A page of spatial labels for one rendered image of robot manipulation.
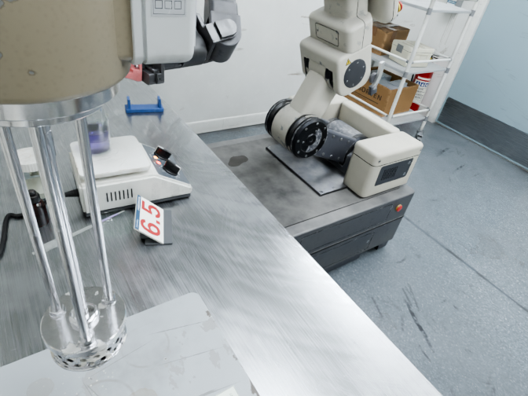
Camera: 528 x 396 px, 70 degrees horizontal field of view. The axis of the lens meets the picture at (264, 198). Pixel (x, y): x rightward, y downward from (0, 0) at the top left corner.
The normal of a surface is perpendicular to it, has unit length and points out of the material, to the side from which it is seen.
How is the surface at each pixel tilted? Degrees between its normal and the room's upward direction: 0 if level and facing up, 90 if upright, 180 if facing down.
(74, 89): 90
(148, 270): 0
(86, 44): 90
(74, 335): 0
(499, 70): 90
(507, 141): 90
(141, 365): 0
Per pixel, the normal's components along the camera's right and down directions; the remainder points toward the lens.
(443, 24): -0.83, 0.23
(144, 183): 0.49, 0.58
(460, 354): 0.15, -0.79
